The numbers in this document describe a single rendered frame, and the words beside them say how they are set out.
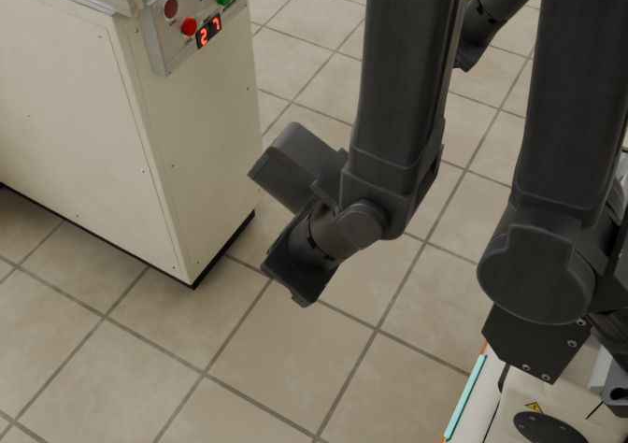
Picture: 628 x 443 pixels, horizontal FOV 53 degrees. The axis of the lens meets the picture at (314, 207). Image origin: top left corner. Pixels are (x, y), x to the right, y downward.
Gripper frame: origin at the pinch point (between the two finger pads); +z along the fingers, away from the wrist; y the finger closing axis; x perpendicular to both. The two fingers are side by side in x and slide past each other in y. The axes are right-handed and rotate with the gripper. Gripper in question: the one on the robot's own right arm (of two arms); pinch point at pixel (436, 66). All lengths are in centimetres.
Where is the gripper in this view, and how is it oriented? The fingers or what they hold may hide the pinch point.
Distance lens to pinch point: 99.3
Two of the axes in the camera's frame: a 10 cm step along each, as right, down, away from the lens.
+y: -5.1, 6.8, -5.3
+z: -3.7, 3.8, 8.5
